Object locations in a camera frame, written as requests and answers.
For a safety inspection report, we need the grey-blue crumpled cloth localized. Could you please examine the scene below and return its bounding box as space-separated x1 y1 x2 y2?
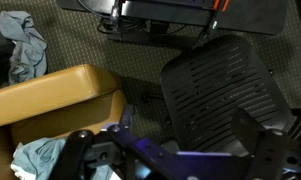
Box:
0 10 48 86

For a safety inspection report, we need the blue-grey cloth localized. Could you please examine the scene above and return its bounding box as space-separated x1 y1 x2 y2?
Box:
10 136 115 180

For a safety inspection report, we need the black cable bundle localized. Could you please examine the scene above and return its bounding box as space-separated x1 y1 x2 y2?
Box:
97 16 148 35

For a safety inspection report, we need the tan leather armchair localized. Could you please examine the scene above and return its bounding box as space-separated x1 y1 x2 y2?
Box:
0 63 128 180

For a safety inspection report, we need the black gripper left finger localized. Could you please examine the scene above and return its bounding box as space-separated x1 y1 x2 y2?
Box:
118 103 135 130

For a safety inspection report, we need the black mesh office chair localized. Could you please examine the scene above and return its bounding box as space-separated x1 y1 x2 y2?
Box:
160 34 301 158

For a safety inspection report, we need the orange-handled tool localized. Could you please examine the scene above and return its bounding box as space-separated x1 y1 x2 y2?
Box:
212 0 231 13

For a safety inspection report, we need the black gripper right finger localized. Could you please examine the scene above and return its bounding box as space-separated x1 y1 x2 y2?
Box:
231 107 269 156

